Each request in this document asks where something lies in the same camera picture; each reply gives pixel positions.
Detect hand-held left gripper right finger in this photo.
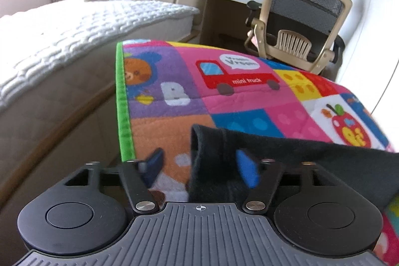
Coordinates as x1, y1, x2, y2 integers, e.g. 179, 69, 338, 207
235, 148, 328, 214

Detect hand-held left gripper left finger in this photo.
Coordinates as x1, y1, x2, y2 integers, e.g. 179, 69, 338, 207
63, 148, 160, 214

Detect black garment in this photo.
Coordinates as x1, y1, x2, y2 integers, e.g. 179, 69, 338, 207
187, 124, 399, 214

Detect colourful printed blanket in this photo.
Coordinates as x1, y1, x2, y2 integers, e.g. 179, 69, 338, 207
115, 39, 399, 266

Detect beige mesh office chair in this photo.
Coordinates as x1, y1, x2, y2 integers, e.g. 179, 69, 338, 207
244, 0, 353, 75

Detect bed with white quilted cover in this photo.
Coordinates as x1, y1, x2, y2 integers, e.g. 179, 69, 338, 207
0, 0, 200, 204

